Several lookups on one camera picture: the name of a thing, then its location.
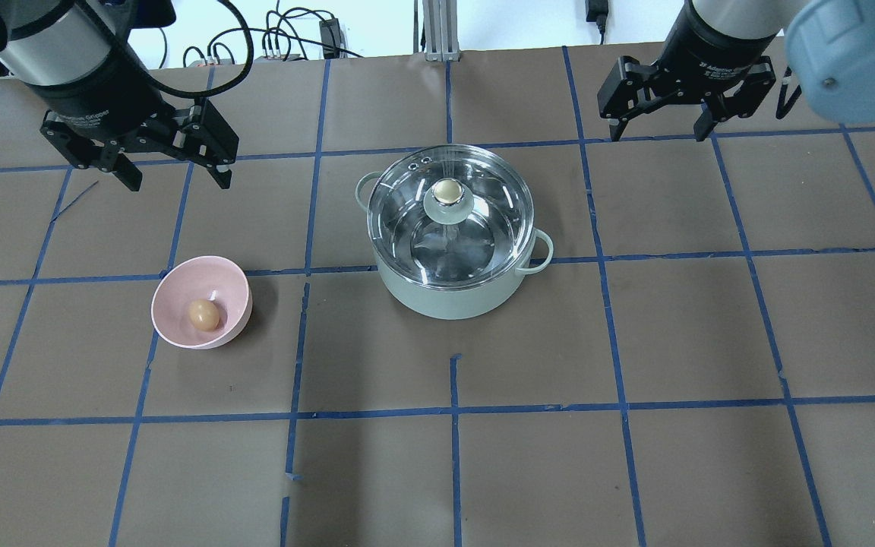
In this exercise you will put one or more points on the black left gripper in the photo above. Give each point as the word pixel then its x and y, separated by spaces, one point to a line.
pixel 94 93

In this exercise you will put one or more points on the black power adapter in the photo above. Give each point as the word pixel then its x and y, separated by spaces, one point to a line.
pixel 331 37

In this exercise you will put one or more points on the aluminium frame post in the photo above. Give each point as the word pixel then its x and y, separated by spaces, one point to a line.
pixel 440 31

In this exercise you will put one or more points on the glass pot lid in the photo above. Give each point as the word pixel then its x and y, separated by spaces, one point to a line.
pixel 449 216

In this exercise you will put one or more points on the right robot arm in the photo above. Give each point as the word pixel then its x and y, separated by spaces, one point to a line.
pixel 829 46

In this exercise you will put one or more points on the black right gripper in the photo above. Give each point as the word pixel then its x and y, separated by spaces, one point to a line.
pixel 713 47

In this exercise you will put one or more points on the pale green cooking pot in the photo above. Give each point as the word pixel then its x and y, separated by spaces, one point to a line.
pixel 454 251

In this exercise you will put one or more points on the brown egg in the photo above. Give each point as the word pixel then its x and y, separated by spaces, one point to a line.
pixel 203 315

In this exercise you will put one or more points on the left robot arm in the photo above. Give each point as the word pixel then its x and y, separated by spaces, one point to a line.
pixel 47 43

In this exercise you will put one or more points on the pink bowl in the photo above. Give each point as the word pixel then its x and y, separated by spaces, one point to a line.
pixel 205 277

